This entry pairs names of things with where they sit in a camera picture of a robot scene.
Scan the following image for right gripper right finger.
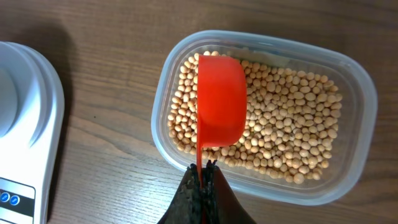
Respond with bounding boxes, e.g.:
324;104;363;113
203;160;256;224

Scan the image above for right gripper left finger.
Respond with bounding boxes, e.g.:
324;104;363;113
158;164;202;224

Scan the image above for red plastic measuring scoop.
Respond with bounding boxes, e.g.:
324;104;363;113
196;55;246;187

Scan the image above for white digital kitchen scale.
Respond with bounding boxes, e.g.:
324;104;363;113
1;42;65;223

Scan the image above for grey round bowl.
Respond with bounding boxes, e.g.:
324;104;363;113
0;69;18;137

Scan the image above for clear plastic container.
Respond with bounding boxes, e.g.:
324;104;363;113
151;30;377;205

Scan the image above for soybeans in container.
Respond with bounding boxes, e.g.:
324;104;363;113
167;50;343;185

